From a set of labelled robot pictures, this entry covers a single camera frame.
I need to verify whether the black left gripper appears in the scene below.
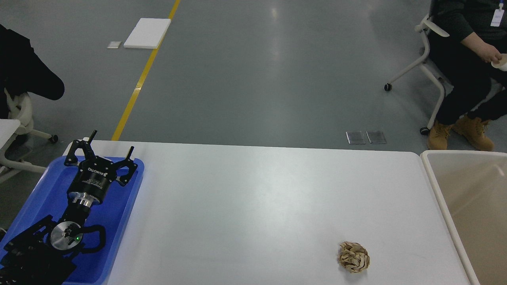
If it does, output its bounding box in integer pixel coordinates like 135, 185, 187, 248
64, 129, 138, 205

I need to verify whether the blue plastic tray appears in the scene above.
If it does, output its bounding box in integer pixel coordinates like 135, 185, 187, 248
0, 155, 145, 285

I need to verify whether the white chair at left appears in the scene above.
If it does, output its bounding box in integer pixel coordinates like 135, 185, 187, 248
0, 89, 59, 183

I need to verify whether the white side table corner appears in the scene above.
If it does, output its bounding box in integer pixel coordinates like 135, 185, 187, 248
0, 119, 21, 148

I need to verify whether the small grey floor plate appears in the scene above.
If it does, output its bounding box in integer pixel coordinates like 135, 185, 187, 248
107, 41, 122, 49

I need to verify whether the black jacket on chair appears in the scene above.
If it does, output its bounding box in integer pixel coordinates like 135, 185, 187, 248
0, 26, 65, 119

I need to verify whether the white foam board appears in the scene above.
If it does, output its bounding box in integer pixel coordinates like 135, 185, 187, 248
123, 18, 172, 49

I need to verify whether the left metal floor plate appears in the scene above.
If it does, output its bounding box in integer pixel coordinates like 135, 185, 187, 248
346, 131, 366, 145

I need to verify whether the metal floor plate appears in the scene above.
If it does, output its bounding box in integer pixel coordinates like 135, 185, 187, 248
346, 131, 366, 145
366, 131, 387, 144

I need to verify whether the crumpled brown paper ball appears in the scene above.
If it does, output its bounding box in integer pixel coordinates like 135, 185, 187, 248
337, 241, 370, 274

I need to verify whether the right metal floor plate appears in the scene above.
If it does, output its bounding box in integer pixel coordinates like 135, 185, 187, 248
366, 131, 387, 144

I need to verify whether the white office chair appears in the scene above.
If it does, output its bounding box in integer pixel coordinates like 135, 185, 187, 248
383, 13, 449, 135

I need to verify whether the beige plastic bin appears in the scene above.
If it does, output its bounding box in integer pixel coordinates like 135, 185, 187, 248
421, 151, 507, 285

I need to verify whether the person in green sweater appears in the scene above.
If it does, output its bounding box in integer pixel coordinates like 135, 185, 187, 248
427, 0, 507, 151

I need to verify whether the white paper cup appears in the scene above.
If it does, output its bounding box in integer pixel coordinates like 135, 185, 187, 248
491, 53, 507, 72

